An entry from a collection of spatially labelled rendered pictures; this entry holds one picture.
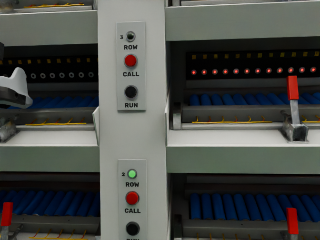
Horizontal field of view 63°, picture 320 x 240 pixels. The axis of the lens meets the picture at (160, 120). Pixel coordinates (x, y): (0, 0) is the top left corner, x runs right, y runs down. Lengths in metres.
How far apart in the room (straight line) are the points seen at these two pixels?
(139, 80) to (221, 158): 0.16
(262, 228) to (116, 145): 0.27
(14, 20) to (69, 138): 0.19
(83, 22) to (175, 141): 0.22
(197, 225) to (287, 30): 0.32
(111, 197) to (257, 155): 0.21
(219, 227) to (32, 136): 0.33
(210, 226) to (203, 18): 0.32
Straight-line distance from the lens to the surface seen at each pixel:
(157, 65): 0.37
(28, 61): 0.60
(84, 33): 0.41
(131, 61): 0.37
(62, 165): 0.42
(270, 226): 0.48
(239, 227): 0.47
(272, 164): 0.40
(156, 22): 0.38
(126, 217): 0.39
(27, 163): 0.44
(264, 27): 0.41
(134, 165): 0.37
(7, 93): 0.40
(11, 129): 0.47
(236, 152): 0.37
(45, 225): 0.52
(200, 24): 0.39
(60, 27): 0.43
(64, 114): 0.46
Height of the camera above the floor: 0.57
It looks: 1 degrees down
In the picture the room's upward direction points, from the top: 1 degrees counter-clockwise
